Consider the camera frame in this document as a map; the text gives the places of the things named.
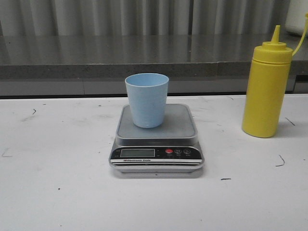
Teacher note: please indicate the light blue plastic cup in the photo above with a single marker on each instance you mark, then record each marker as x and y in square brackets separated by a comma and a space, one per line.
[147, 96]

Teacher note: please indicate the yellow squeeze bottle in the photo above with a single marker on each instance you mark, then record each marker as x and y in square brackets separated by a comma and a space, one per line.
[266, 87]

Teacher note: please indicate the silver digital kitchen scale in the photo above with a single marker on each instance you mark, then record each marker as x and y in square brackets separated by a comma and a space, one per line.
[172, 147]

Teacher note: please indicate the grey stone counter ledge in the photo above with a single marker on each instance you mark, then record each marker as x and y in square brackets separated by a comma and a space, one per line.
[88, 66]

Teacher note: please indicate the white container in background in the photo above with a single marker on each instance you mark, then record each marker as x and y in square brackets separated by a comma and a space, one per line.
[295, 20]

